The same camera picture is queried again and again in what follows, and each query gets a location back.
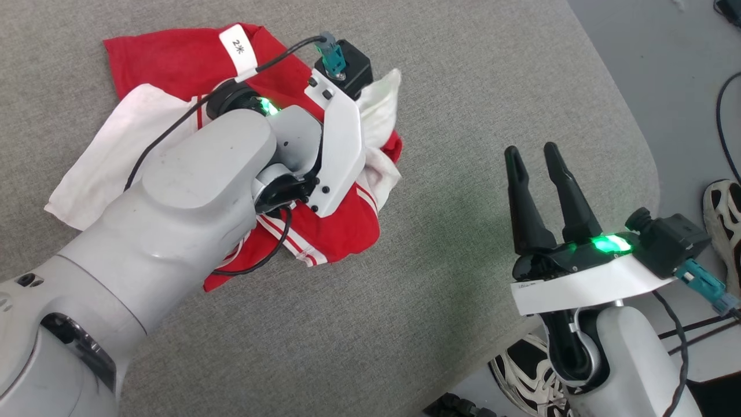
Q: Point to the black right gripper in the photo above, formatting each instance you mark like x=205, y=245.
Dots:
x=556, y=259

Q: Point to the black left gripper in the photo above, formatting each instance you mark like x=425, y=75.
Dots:
x=228, y=99

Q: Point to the red and white garment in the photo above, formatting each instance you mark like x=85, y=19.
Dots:
x=173, y=58

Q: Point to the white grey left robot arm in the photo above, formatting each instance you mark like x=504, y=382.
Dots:
x=173, y=202

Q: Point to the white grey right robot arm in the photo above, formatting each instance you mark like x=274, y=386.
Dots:
x=631, y=359

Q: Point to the grey fabric sofa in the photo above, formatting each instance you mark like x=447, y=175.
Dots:
x=463, y=116

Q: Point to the black and white sneaker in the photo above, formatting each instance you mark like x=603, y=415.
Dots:
x=723, y=220
x=524, y=376

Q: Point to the black knobbly floor object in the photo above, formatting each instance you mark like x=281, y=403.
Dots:
x=457, y=405

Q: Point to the dark flat floor device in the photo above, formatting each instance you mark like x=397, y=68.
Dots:
x=730, y=10

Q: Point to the white right camera bracket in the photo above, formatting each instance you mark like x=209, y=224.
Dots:
x=579, y=292

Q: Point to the teal left camera connector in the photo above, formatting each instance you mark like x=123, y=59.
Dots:
x=334, y=58

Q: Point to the teal camera connector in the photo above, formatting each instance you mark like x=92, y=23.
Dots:
x=703, y=284
x=334, y=58

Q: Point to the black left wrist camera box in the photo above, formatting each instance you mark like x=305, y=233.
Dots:
x=354, y=69

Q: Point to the teal right camera connector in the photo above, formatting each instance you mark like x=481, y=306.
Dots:
x=703, y=284

